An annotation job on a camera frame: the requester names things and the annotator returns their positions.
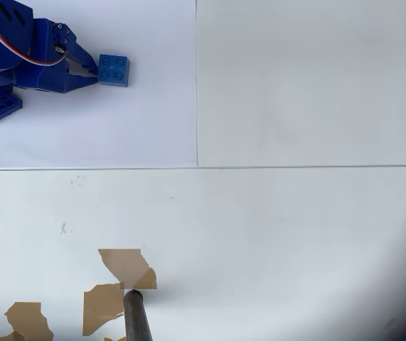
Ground dark metal pole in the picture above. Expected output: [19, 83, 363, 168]
[122, 289, 154, 341]

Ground white and red servo cable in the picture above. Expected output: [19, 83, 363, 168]
[0, 13, 69, 67]

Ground blue lego brick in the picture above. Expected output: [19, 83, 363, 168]
[97, 53, 131, 88]

